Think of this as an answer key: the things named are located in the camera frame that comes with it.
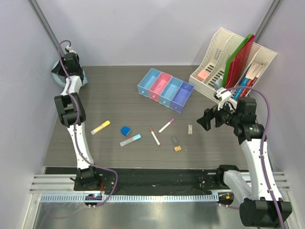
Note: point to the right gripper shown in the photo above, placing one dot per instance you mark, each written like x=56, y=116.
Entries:
x=210, y=114

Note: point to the beige worn eraser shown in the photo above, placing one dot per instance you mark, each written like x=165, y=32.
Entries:
x=190, y=129

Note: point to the magenta capped white pen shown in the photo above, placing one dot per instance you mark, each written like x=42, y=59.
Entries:
x=165, y=126

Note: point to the grey eraser sleeve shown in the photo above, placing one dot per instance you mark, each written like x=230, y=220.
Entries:
x=174, y=139

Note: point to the small yellow eraser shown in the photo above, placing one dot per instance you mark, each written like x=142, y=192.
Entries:
x=177, y=148

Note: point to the brown capped white pen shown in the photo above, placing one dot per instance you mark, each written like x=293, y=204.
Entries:
x=154, y=136

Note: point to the blue capped white marker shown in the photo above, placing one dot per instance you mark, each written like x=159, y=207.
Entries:
x=130, y=140

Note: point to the blue pencil sharpener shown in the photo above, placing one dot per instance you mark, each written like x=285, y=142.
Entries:
x=125, y=130

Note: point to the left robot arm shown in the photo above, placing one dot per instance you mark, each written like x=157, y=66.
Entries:
x=72, y=115

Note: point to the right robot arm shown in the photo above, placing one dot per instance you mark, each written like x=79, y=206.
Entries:
x=261, y=203

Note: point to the light blue item in rack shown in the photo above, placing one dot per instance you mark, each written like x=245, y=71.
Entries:
x=217, y=85

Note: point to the purple drawer box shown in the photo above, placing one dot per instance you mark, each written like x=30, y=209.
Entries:
x=181, y=97

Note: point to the white file organizer rack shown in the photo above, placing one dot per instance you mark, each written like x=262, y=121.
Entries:
x=227, y=58

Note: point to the pink notepad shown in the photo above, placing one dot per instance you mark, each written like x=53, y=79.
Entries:
x=202, y=75

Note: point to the teal blue drawer box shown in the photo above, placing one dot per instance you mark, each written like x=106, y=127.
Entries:
x=170, y=91

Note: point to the red perforated board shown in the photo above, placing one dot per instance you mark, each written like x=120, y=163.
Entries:
x=239, y=64

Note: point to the pink drawer box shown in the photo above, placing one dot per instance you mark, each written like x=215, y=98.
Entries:
x=159, y=85

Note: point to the books in rack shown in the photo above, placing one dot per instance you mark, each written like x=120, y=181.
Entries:
x=253, y=71

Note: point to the light blue drawer box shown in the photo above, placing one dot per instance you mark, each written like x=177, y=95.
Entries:
x=147, y=81

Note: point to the green board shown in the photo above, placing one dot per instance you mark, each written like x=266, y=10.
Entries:
x=236, y=52

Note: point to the light blue headphones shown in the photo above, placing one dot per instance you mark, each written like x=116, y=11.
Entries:
x=60, y=76

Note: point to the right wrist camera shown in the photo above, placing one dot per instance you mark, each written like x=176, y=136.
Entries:
x=222, y=95

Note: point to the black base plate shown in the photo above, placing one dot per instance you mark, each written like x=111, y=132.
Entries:
x=140, y=181

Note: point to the slotted cable duct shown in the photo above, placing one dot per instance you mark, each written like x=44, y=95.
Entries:
x=92, y=198

